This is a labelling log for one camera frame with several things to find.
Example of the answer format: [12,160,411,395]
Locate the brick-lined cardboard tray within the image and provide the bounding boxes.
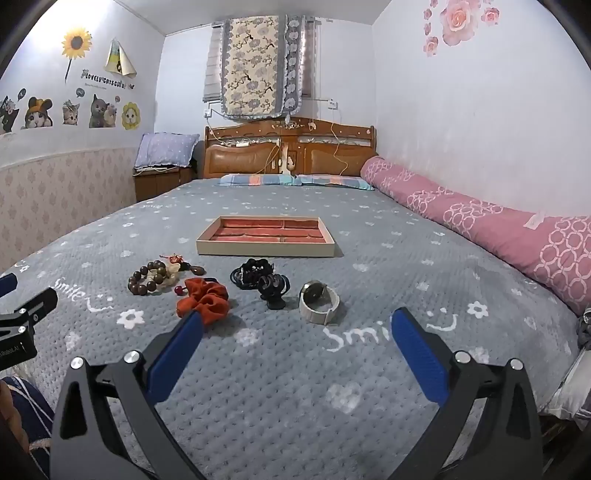
[196,215,336,257]

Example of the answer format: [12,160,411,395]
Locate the person's clothed leg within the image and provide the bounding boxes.
[0,376,55,480]

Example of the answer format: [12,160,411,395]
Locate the grey flower-print blanket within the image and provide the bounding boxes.
[0,178,581,480]

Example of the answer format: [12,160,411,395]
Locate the hanging floral quilt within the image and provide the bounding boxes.
[220,14,306,122]

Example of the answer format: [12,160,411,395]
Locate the pink rose wall stickers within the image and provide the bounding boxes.
[422,0,502,57]

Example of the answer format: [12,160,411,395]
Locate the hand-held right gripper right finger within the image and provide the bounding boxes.
[390,307,543,480]

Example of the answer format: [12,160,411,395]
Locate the brown wooden nightstand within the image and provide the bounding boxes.
[133,165,195,203]

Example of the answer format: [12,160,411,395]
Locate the lettering wall sticker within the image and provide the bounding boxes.
[77,69,135,89]

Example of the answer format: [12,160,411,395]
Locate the peeling yellow paper poster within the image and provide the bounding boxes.
[103,39,138,79]

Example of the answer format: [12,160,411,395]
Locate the sunflower wall sticker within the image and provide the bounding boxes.
[61,28,93,84]

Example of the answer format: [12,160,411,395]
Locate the grey cats sticker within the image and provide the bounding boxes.
[88,93,119,129]

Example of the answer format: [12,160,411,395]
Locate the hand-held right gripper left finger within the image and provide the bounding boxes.
[50,310,213,480]

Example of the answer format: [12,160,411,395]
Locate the orange scrunchie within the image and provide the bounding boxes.
[175,277,230,326]

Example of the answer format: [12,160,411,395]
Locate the pink ring-print rolled quilt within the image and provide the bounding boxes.
[359,155,591,317]

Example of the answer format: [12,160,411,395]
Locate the window blind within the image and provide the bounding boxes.
[202,25,227,103]

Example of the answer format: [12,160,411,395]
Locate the white cable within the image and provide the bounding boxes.
[265,137,283,175]

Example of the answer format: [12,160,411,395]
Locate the white band wristwatch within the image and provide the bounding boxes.
[298,279,341,326]

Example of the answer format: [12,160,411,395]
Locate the black hair ties bundle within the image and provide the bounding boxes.
[230,258,276,291]

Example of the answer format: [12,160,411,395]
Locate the brown wooden bead bracelet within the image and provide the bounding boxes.
[128,261,172,294]

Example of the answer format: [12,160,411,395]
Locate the brown wooden headboard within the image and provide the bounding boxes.
[203,117,379,181]

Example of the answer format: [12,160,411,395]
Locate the black and white cat sticker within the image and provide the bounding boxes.
[0,95,22,135]

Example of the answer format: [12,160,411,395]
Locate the white bag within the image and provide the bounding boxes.
[547,342,591,417]

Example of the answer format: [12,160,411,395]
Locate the hat-wearing cat sticker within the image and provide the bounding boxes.
[21,95,54,130]

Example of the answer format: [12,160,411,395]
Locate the cream flower hair tie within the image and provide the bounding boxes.
[159,266,184,289]

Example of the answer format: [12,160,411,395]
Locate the black hair claw clip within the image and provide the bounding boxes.
[257,273,292,311]

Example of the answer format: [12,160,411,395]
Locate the sunflower-framed cat sticker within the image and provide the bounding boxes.
[120,102,141,131]

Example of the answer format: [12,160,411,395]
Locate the purple dotted pillow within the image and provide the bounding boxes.
[133,132,201,170]

